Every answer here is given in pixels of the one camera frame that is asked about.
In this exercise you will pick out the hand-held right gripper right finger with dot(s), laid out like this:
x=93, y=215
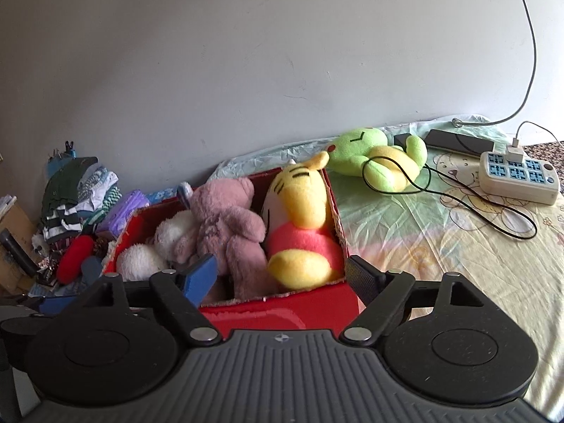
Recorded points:
x=359, y=277

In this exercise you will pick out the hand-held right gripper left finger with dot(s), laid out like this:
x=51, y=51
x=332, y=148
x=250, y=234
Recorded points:
x=200, y=275

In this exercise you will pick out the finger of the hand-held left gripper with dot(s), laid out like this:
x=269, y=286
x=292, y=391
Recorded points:
x=61, y=304

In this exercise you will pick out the pink bear plush toy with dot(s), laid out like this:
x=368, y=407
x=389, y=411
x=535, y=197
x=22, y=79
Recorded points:
x=220, y=224

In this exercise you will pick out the white fluffy plush toy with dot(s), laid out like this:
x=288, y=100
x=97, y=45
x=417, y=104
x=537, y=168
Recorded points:
x=141, y=260

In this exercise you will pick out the red cardboard box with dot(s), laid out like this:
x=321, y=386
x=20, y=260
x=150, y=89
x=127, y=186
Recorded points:
x=264, y=317

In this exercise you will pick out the yellow tiger plush toy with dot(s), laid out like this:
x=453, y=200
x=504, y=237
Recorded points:
x=299, y=211

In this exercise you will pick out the red soft toy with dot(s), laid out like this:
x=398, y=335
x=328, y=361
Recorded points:
x=72, y=260

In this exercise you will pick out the black tube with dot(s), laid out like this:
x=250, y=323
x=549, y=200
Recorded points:
x=17, y=251

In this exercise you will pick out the blue floral packet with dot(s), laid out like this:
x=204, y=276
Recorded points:
x=161, y=196

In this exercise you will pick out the brown cardboard box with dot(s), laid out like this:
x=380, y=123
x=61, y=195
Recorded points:
x=17, y=220

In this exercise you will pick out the purple packet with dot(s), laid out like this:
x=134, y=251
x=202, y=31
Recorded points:
x=123, y=211

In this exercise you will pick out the pile of clothes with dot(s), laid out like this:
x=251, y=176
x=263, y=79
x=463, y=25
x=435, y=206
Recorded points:
x=75, y=194

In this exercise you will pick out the green frog plush toy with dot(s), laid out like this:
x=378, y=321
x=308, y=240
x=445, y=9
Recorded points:
x=357, y=150

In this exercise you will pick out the black power adapter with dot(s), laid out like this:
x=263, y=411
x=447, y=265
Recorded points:
x=403, y=139

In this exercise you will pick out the black smartphone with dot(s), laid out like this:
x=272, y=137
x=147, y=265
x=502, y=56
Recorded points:
x=458, y=141

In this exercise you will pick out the cream power strip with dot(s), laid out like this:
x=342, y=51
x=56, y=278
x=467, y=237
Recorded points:
x=515, y=185

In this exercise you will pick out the white charger plug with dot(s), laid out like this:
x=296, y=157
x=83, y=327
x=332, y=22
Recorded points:
x=514, y=154

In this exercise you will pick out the dark patterned blanket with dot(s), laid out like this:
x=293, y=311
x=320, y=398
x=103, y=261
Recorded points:
x=550, y=150

